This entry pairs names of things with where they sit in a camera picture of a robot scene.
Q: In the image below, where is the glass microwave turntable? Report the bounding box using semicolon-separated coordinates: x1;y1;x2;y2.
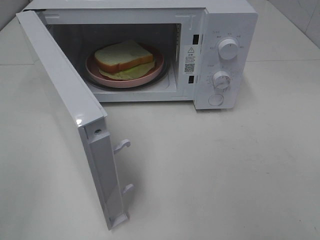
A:
85;60;170;92

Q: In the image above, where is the white bread sandwich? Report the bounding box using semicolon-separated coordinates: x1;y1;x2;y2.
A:
94;40;156;81

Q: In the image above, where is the round microwave door button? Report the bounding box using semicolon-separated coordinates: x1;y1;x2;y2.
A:
208;94;224;106

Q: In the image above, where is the white microwave knob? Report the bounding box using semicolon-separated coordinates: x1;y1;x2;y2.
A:
217;37;239;60
212;71;232;90

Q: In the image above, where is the white microwave door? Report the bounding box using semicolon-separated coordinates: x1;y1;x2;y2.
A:
16;10;134;229

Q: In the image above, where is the white upper microwave knob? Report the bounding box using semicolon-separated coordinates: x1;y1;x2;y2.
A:
217;37;239;60

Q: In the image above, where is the white lower microwave knob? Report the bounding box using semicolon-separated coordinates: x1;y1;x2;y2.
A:
212;71;232;90

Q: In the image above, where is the white warning label sticker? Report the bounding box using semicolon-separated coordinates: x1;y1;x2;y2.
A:
183;44;200;75

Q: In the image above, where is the pink round plate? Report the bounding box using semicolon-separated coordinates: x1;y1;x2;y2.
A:
85;41;165;89

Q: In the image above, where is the white microwave oven body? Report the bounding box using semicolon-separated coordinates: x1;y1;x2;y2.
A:
21;0;258;110

